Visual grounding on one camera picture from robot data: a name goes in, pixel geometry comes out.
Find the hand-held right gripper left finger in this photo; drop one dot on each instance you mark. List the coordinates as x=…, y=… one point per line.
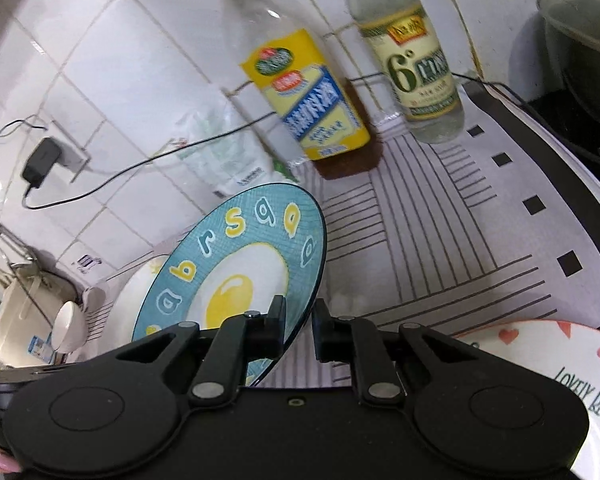
x=276, y=330

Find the blue egg print plate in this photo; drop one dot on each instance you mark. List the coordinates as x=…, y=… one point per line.
x=240, y=260

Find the black power adapter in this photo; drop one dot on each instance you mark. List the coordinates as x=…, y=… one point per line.
x=42, y=162

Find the green label clear bottle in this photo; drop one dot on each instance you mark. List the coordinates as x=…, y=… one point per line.
x=415, y=70

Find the plain white plate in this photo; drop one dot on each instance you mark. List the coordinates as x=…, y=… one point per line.
x=135, y=300

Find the floral patterned bowl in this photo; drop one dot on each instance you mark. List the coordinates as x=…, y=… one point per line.
x=545, y=360

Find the yellow label clear bottle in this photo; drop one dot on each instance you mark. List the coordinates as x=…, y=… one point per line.
x=300, y=95

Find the person's left hand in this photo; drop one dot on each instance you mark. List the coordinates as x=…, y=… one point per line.
x=2, y=457

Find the white bowl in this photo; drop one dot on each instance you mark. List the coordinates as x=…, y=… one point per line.
x=70, y=325

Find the metal pot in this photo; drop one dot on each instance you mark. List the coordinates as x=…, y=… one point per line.
x=585, y=35

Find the wall sticker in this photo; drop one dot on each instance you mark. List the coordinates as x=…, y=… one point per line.
x=87, y=263

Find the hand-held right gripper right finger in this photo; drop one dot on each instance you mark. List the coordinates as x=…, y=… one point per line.
x=324, y=332

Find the clear printed plastic bag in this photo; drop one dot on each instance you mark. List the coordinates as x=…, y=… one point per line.
x=230, y=155

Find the white wall socket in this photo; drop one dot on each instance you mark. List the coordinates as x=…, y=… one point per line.
x=75, y=157

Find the white rice cooker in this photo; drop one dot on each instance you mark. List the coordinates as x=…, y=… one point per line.
x=15, y=320

